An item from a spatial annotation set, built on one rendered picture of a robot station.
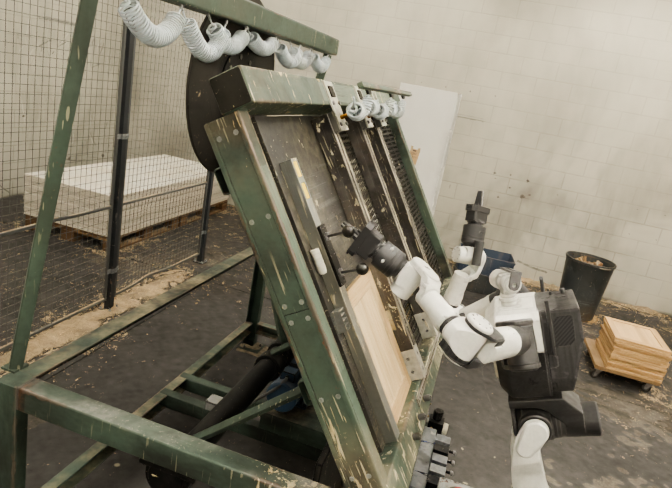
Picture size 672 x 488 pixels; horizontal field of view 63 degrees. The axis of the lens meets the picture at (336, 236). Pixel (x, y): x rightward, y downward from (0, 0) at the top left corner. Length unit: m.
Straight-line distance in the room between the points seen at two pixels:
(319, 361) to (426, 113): 4.42
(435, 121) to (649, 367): 2.88
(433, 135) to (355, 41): 2.11
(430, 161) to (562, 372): 4.03
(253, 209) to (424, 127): 4.36
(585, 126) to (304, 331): 5.96
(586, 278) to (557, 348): 4.36
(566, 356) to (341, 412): 0.76
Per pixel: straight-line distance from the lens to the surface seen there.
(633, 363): 5.13
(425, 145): 5.74
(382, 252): 1.61
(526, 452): 2.11
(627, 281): 7.55
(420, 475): 2.06
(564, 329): 1.90
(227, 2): 2.29
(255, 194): 1.47
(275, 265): 1.49
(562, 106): 7.13
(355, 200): 2.08
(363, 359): 1.78
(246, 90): 1.45
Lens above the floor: 1.95
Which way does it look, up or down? 15 degrees down
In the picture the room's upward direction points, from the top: 11 degrees clockwise
